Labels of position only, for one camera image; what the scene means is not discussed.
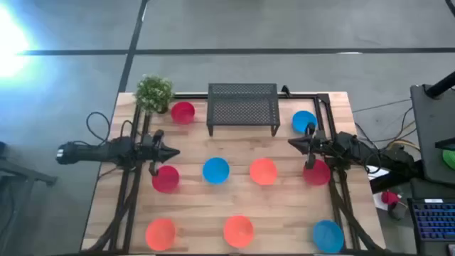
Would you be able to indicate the orange plastic mini bowl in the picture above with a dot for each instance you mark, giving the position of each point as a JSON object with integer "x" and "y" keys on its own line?
{"x": 160, "y": 234}
{"x": 238, "y": 231}
{"x": 263, "y": 171}

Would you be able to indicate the dark grey desk panel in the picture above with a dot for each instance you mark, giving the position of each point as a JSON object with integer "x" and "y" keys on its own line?
{"x": 430, "y": 124}

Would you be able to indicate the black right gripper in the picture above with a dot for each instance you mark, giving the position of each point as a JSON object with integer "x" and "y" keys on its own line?
{"x": 320, "y": 145}

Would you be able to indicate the small green potted plant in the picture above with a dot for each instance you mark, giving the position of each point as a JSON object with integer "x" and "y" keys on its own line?
{"x": 154, "y": 93}

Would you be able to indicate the black perforated metal shelf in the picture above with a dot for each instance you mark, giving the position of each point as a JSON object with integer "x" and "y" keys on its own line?
{"x": 243, "y": 106}

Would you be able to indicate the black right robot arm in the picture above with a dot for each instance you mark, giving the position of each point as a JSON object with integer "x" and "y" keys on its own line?
{"x": 355, "y": 147}

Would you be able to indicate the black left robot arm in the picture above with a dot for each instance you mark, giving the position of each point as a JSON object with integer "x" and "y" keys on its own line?
{"x": 99, "y": 153}

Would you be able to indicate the red plastic mini bowl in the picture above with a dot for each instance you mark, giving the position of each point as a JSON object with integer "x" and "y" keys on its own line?
{"x": 167, "y": 181}
{"x": 182, "y": 113}
{"x": 318, "y": 174}

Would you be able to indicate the small black frame connector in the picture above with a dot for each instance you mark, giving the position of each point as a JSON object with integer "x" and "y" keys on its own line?
{"x": 285, "y": 90}

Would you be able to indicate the green round object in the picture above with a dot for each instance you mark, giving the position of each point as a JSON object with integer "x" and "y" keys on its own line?
{"x": 450, "y": 159}

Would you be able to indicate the black shelf edge bar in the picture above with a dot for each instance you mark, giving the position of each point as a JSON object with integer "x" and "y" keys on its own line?
{"x": 446, "y": 144}

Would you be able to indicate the black slanted desk beam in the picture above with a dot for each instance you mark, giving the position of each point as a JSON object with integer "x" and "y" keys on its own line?
{"x": 391, "y": 183}

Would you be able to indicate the blue plastic mini bowl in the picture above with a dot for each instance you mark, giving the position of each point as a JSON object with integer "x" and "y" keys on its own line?
{"x": 328, "y": 236}
{"x": 302, "y": 119}
{"x": 216, "y": 170}

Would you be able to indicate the dark metal side table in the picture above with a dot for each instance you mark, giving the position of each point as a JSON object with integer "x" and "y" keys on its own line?
{"x": 21, "y": 174}

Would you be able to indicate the black round pole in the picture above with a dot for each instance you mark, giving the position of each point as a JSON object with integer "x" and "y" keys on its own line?
{"x": 442, "y": 85}

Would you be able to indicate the small red object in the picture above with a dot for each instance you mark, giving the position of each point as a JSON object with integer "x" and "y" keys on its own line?
{"x": 389, "y": 197}

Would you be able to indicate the white paper sheet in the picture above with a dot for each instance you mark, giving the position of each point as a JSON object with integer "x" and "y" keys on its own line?
{"x": 382, "y": 173}
{"x": 378, "y": 204}

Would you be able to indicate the backlit black keyboard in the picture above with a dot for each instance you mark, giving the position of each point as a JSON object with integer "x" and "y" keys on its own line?
{"x": 433, "y": 222}

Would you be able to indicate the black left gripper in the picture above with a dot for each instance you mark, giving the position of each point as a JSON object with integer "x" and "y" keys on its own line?
{"x": 149, "y": 152}

